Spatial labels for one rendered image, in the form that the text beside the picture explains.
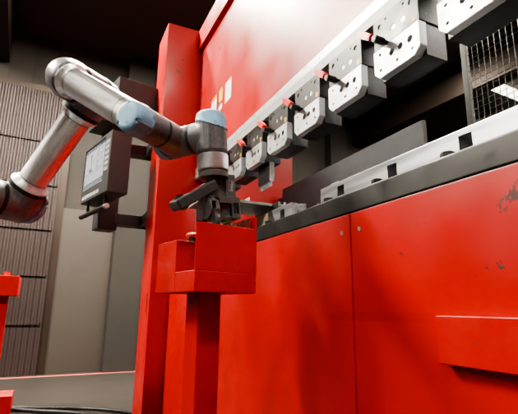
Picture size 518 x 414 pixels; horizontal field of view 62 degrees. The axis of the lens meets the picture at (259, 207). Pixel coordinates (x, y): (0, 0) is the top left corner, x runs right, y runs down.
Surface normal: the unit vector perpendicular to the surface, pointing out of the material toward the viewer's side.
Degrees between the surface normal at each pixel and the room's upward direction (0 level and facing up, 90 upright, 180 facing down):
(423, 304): 90
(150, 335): 90
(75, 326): 90
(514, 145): 90
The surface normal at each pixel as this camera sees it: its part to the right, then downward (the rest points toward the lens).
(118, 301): 0.48, -0.19
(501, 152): -0.91, -0.11
